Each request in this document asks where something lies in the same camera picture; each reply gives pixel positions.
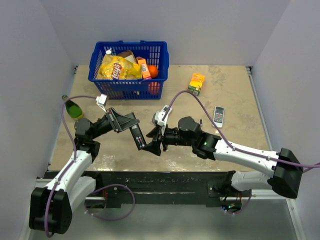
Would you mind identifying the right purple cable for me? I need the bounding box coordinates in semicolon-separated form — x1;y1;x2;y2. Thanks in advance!
161;90;320;173

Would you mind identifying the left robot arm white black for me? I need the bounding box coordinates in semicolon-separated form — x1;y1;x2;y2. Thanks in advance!
28;107;141;236

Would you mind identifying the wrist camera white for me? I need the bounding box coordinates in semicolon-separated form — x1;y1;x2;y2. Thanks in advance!
95;94;109;114
152;110;167;136

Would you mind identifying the blue plastic shopping basket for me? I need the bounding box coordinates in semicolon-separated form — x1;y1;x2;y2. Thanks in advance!
88;40;170;100

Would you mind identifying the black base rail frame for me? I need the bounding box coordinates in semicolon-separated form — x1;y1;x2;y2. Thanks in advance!
82;170;249;208

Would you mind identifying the yellow green juice carton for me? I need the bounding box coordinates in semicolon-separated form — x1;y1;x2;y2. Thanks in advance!
187;73;206;96

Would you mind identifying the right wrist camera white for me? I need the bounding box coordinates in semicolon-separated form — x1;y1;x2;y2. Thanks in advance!
152;110;167;136

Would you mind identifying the white remote control dark keypad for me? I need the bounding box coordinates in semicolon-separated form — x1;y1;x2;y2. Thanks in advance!
213;106;225;129

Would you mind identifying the green glass bottle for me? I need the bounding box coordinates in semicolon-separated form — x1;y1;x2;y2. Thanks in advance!
61;95;84;120

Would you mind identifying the white remote control green screen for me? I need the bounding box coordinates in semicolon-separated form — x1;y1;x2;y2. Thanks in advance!
157;105;172;120

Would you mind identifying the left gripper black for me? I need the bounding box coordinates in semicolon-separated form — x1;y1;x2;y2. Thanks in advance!
90;107;139;140

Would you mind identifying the black remote control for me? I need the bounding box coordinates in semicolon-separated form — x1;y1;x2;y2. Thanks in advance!
130;124;146;151

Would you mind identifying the orange fruit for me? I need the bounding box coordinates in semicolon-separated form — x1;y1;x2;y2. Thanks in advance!
148;65;159;79

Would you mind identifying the white capped bottle in basket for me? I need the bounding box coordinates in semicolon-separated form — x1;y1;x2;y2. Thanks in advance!
105;48;113;55

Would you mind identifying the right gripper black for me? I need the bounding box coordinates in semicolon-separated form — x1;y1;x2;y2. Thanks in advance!
142;123;195;156

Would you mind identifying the brown bread loaf bag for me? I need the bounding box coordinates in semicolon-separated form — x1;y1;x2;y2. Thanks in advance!
117;50;137;63

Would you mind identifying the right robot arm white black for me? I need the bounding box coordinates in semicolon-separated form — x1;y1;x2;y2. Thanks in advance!
142;116;303;199

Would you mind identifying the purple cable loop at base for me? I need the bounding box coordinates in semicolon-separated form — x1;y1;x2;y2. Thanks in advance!
84;184;136;221

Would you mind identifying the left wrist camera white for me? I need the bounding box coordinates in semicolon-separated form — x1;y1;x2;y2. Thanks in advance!
95;94;109;114

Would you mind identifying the yellow Lays chips bag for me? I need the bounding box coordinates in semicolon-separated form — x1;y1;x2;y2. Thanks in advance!
96;54;142;80

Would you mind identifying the orange carton in basket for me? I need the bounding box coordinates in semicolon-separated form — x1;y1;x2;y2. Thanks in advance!
136;56;152;80

